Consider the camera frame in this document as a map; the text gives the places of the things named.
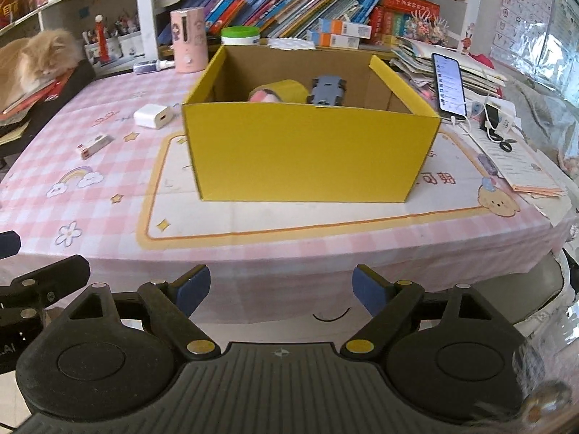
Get small white red box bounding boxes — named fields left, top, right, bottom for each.
left=77, top=134, right=114, bottom=160

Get white charger plug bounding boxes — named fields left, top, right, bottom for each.
left=134, top=104, right=175, bottom=130

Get grey blue toy robot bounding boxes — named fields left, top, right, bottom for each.
left=306, top=76, right=346, bottom=106

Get pink pig plush toy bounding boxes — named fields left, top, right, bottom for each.
left=248, top=88, right=281, bottom=103

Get yellow tape roll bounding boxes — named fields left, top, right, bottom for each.
left=249, top=80, right=309, bottom=104

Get pink checkered tablecloth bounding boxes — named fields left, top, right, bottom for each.
left=1, top=71, right=575, bottom=322

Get yellow cardboard box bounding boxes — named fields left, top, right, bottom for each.
left=182, top=46, right=441, bottom=203

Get red papers under cat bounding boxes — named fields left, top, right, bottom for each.
left=0, top=69, right=73, bottom=125

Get orange fluffy cat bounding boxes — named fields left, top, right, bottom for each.
left=0, top=29, right=84, bottom=110

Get black electronic keyboard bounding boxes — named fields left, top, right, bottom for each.
left=1, top=61, right=96, bottom=158

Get red bottle figurine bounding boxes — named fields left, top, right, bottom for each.
left=95, top=15, right=110, bottom=65

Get small spray bottle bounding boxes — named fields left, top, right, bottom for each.
left=132, top=60, right=175, bottom=75

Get white pen holder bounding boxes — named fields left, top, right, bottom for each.
left=118, top=31, right=144, bottom=58

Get smartphone with lit screen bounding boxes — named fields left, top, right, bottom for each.
left=432, top=53, right=467, bottom=119

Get stack of papers and magazines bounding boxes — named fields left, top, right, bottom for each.
left=390, top=37, right=506, bottom=96

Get pink cylindrical humidifier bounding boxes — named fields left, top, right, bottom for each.
left=171, top=7, right=209, bottom=73

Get white quilted pouch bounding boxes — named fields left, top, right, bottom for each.
left=267, top=37, right=316, bottom=51

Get white jar green lid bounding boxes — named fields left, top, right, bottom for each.
left=221, top=26, right=260, bottom=46

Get white orange medicine box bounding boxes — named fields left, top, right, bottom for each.
left=319, top=19, right=372, bottom=39

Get row of leaning books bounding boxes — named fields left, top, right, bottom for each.
left=155, top=0, right=380, bottom=38

